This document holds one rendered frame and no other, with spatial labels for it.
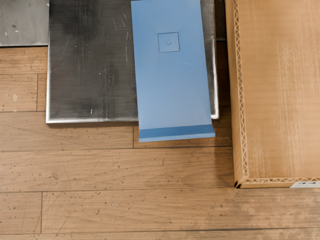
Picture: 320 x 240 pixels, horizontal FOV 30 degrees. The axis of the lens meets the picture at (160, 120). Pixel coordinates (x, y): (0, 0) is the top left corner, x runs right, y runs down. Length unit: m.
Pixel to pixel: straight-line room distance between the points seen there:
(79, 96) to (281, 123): 0.20
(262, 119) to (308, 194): 0.08
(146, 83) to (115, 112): 0.04
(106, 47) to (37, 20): 0.09
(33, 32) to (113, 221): 0.22
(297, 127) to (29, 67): 0.28
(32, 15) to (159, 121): 0.18
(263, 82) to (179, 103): 0.09
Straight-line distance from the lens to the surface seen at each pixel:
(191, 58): 0.59
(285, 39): 0.63
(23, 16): 0.66
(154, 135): 0.55
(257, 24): 0.64
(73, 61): 0.61
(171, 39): 0.60
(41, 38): 0.64
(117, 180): 0.59
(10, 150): 0.61
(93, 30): 0.62
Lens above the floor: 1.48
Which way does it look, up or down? 75 degrees down
